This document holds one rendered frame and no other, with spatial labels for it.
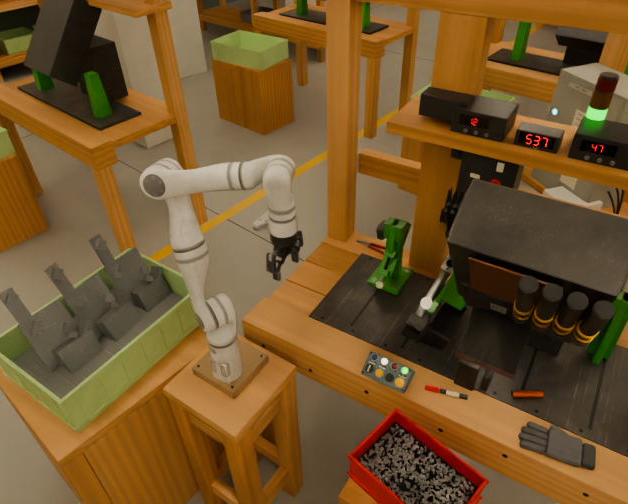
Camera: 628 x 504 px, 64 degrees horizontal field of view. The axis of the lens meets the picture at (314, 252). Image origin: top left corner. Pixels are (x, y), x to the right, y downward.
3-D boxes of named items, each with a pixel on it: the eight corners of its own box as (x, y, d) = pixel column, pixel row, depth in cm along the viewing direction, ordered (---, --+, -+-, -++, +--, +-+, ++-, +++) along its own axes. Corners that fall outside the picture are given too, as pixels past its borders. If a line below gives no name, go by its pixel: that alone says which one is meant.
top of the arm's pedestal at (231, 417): (236, 444, 155) (235, 437, 153) (164, 395, 170) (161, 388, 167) (297, 373, 176) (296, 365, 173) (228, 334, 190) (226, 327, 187)
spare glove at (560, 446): (594, 442, 144) (597, 437, 142) (593, 475, 136) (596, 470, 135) (520, 416, 151) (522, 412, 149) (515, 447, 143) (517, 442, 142)
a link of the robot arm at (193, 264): (166, 248, 141) (197, 235, 146) (197, 329, 152) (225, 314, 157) (178, 256, 134) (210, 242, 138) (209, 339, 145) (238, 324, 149)
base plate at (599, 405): (645, 469, 139) (648, 465, 138) (308, 319, 186) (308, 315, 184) (658, 363, 167) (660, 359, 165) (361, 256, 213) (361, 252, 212)
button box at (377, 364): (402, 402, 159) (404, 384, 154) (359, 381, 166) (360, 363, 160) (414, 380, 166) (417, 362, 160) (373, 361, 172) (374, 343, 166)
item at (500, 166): (508, 206, 157) (519, 163, 147) (455, 191, 164) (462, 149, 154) (518, 187, 165) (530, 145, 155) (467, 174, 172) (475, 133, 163)
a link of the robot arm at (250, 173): (294, 150, 125) (241, 153, 128) (287, 167, 119) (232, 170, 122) (299, 174, 130) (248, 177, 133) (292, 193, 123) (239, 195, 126)
